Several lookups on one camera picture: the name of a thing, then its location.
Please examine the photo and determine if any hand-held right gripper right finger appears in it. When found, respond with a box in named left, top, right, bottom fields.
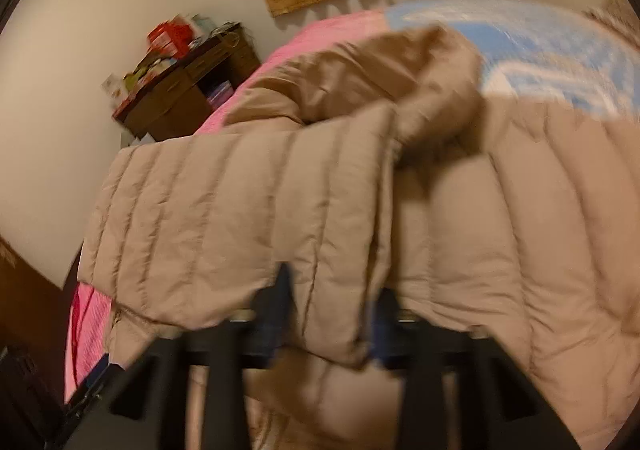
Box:
left=369, top=289, right=582, bottom=450

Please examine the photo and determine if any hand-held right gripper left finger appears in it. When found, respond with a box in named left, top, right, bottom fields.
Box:
left=61, top=262, right=301, bottom=450

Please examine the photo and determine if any beige puffer jacket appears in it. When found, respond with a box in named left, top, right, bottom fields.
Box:
left=77, top=25, right=640, bottom=450

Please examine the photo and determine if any dark wooden desk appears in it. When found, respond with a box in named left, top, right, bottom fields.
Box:
left=112, top=22, right=262, bottom=142

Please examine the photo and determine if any brown wooden furniture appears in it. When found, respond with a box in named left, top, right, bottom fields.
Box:
left=0, top=235, right=82, bottom=381

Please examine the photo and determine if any pink blanket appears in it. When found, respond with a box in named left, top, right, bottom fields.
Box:
left=64, top=9, right=388, bottom=403

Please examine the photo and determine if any red box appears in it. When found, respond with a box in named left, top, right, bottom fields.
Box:
left=147, top=20, right=196, bottom=54

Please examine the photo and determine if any light blue patterned blanket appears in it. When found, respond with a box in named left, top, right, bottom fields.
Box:
left=382, top=0, right=640, bottom=121

